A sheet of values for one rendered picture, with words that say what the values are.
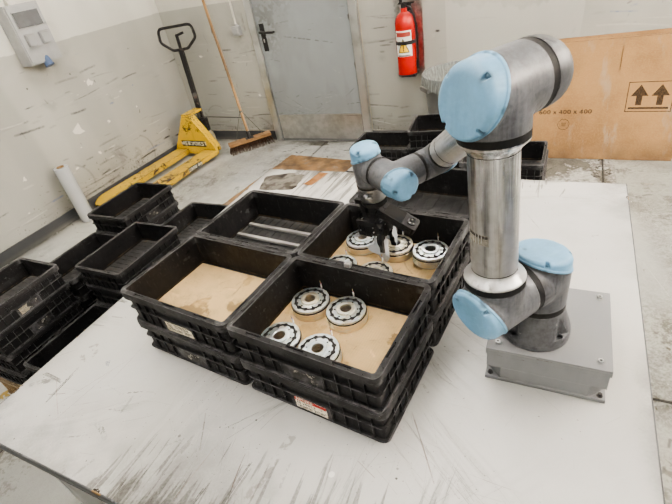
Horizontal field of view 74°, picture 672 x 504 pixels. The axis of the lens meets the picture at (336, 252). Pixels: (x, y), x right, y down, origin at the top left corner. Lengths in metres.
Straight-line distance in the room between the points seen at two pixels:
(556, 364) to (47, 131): 4.07
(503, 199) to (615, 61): 3.05
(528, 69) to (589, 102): 3.09
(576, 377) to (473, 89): 0.69
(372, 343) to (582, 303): 0.52
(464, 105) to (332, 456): 0.76
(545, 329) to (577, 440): 0.23
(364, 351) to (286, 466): 0.30
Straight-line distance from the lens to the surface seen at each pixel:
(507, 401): 1.14
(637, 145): 3.87
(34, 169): 4.36
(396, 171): 1.03
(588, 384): 1.15
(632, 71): 3.82
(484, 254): 0.85
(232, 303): 1.31
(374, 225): 1.21
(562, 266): 0.98
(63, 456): 1.38
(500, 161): 0.76
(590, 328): 1.18
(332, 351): 1.04
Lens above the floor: 1.62
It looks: 34 degrees down
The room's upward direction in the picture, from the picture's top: 11 degrees counter-clockwise
